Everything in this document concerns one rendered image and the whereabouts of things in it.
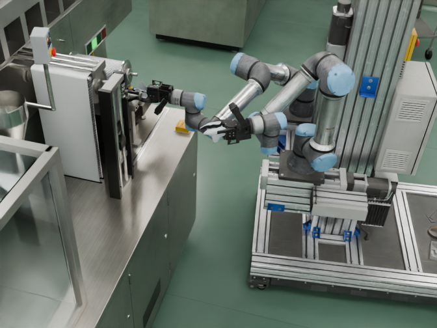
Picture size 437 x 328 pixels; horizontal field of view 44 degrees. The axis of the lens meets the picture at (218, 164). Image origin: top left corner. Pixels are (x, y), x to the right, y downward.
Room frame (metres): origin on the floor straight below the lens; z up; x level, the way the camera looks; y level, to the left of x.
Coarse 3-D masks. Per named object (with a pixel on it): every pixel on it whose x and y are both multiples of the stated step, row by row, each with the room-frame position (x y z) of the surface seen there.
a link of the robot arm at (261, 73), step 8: (256, 64) 2.34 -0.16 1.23; (264, 64) 2.34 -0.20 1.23; (256, 72) 2.29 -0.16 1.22; (264, 72) 2.29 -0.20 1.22; (248, 80) 2.27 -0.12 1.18; (256, 80) 2.25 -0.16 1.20; (264, 80) 2.26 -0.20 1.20; (248, 88) 2.22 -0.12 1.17; (256, 88) 2.23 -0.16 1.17; (264, 88) 2.24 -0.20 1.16; (240, 96) 2.17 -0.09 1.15; (248, 96) 2.18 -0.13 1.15; (240, 104) 2.14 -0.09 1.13; (224, 112) 2.09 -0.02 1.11; (208, 120) 2.06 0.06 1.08; (208, 136) 2.01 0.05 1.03
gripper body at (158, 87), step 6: (156, 84) 2.18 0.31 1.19; (162, 84) 2.17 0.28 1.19; (150, 90) 2.14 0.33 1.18; (156, 90) 2.13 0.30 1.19; (162, 90) 2.14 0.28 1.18; (168, 90) 2.13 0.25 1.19; (150, 96) 2.14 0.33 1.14; (156, 96) 2.13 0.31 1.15; (162, 96) 2.14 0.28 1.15; (168, 96) 2.12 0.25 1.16; (156, 102) 2.13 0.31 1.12; (168, 102) 2.12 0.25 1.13
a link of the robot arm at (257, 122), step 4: (252, 116) 1.86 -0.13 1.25; (256, 116) 1.86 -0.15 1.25; (260, 116) 1.86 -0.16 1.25; (252, 120) 1.84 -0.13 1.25; (256, 120) 1.84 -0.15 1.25; (260, 120) 1.84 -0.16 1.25; (256, 124) 1.83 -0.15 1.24; (260, 124) 1.83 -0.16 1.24; (256, 128) 1.82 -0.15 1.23; (260, 128) 1.82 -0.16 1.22; (256, 132) 1.82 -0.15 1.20; (260, 132) 1.83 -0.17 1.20
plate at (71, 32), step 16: (96, 0) 2.65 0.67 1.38; (112, 0) 2.83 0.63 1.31; (128, 0) 3.04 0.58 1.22; (64, 16) 2.32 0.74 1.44; (80, 16) 2.46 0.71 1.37; (96, 16) 2.63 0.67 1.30; (112, 16) 2.81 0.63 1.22; (64, 32) 2.30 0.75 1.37; (80, 32) 2.45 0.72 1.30; (96, 32) 2.61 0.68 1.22; (64, 48) 2.28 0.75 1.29; (80, 48) 2.42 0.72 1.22; (32, 64) 2.01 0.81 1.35; (0, 80) 1.79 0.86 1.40; (16, 80) 1.89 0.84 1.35; (32, 96) 1.97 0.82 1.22; (32, 112) 1.94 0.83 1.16
